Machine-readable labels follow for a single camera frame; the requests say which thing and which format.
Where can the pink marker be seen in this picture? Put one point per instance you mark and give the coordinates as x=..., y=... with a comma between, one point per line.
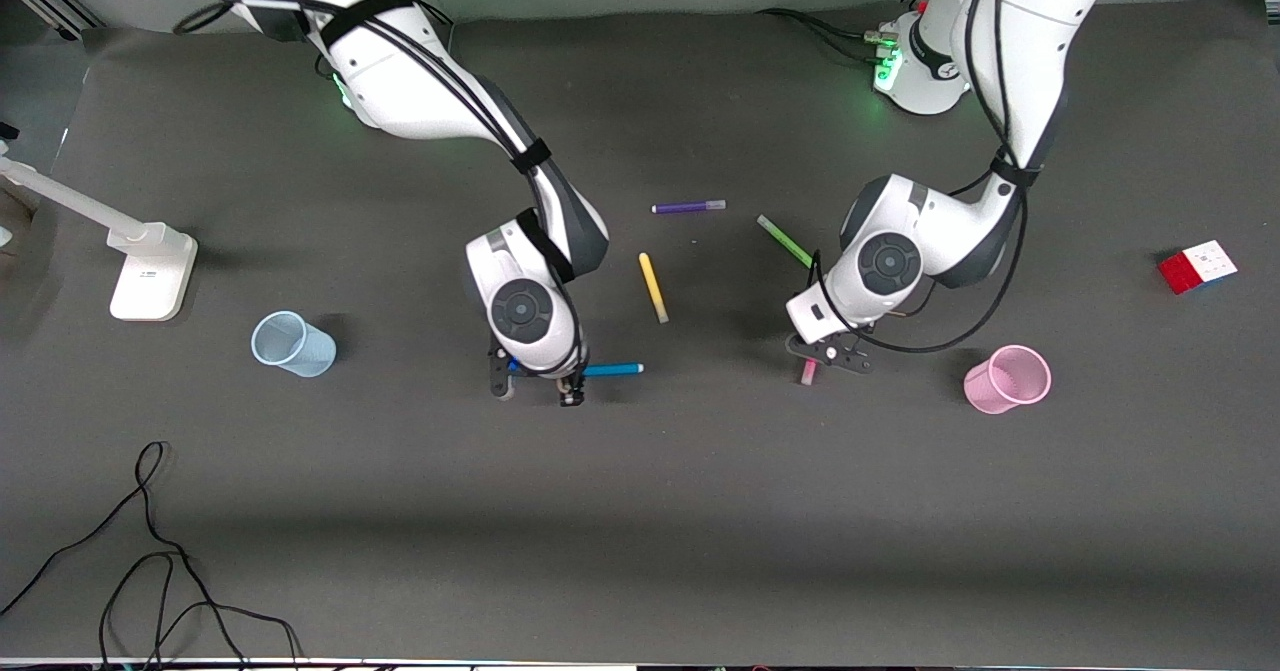
x=808, y=373

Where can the blue marker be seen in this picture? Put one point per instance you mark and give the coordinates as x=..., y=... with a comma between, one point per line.
x=612, y=369

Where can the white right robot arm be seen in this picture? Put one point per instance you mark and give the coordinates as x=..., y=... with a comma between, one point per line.
x=420, y=81

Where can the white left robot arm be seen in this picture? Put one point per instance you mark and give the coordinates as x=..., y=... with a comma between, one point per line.
x=1030, y=31

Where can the green marker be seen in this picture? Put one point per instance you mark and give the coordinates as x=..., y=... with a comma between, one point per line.
x=784, y=240

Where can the dark grey table mat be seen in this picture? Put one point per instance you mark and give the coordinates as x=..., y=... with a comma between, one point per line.
x=600, y=511

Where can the yellow marker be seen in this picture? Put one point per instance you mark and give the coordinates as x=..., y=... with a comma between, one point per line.
x=653, y=287

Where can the pink cup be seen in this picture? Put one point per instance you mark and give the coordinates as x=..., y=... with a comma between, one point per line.
x=1005, y=381

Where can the purple marker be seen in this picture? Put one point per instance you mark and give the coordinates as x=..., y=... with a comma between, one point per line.
x=688, y=207

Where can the translucent blue cup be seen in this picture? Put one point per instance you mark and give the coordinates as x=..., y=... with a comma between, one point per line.
x=295, y=346

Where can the red white puzzle cube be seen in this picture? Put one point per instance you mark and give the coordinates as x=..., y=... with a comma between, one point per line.
x=1198, y=267

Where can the white stand with base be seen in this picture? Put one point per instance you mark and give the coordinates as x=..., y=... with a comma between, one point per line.
x=150, y=281

